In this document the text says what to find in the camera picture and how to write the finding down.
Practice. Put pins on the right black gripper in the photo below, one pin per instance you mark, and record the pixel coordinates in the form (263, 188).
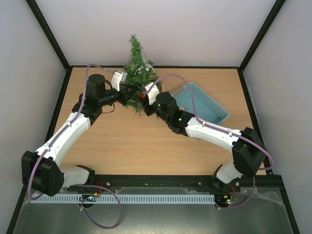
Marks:
(148, 107)

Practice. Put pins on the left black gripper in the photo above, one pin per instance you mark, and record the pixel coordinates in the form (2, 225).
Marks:
(126, 95)

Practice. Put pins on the small green christmas tree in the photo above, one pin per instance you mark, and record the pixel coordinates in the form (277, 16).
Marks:
(140, 71)

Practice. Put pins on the light blue plastic basket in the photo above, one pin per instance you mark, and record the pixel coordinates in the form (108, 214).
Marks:
(206, 107)

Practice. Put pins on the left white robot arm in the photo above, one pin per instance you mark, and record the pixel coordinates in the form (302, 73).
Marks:
(40, 169)

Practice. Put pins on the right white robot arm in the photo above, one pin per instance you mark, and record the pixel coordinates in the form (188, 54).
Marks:
(245, 145)

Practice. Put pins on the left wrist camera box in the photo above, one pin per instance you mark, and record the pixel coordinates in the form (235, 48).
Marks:
(118, 78)

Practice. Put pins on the white cable duct rail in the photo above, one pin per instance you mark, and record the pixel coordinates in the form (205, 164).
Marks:
(126, 199)

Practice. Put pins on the black frame rail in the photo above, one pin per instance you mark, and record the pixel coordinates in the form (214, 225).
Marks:
(201, 183)

